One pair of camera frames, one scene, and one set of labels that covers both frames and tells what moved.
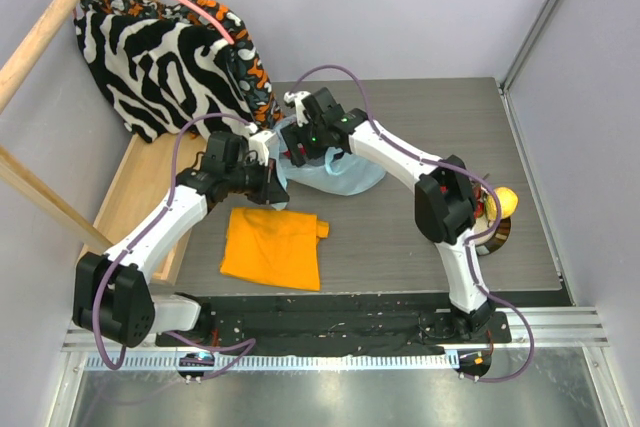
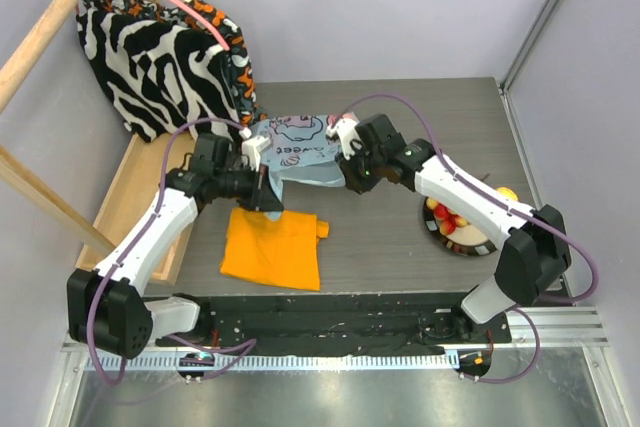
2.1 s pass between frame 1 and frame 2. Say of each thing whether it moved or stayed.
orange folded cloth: stayed
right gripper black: moved
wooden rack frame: stayed
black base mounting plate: stayed
